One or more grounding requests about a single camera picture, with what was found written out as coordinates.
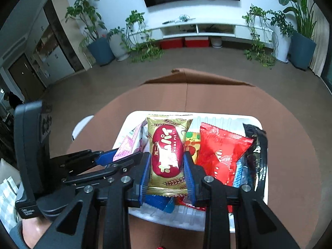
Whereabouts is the dark blue snack packet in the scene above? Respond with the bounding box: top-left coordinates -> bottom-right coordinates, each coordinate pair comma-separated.
145,194 -> 175,214

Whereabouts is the white tv console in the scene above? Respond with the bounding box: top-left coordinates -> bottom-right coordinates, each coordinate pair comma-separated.
128,17 -> 275,50

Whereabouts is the tall plant blue pot left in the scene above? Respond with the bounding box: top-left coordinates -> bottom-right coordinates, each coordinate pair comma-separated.
65,0 -> 114,66

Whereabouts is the white plastic tray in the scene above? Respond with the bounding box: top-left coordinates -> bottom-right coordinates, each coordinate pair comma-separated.
113,111 -> 269,232

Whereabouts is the black snack bag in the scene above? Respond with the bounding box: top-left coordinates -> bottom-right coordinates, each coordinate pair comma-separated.
243,124 -> 268,197

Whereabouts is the plant in white pot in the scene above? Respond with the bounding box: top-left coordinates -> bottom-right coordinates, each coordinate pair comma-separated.
107,26 -> 129,62

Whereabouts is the red chip bag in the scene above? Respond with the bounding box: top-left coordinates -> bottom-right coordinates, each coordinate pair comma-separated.
196,123 -> 253,186

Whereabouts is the trailing green floor plant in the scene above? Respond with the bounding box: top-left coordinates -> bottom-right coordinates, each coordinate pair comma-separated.
125,10 -> 163,62

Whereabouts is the person's left hand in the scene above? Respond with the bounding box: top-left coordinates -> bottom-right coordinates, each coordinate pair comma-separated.
22,217 -> 52,248

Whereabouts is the right white pot plant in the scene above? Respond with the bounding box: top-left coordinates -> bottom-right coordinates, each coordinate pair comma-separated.
241,4 -> 295,68

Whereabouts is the light blue snack packet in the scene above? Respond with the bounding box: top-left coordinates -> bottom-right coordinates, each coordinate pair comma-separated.
232,156 -> 253,188

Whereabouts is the red storage box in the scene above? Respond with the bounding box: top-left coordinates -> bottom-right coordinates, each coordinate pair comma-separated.
160,38 -> 183,50
185,36 -> 210,48

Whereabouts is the tall plant blue pot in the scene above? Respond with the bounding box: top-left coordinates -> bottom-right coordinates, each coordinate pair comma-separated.
278,0 -> 316,71
65,0 -> 114,66

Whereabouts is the red storage box right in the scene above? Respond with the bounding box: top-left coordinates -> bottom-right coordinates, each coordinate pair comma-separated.
185,36 -> 210,48

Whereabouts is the orange snack packet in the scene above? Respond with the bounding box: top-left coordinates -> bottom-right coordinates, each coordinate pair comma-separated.
184,132 -> 201,164

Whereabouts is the tall plant blue pot right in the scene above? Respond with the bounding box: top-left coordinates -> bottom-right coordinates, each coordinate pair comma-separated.
278,0 -> 316,71

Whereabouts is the pink snack packet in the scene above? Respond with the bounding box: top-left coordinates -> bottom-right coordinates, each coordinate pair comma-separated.
113,119 -> 150,162

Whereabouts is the red storage box left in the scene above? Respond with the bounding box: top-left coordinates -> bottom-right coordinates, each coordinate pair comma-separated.
160,38 -> 183,50

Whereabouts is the gold red pie packet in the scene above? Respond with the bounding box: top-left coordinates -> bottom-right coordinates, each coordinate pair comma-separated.
147,115 -> 193,197

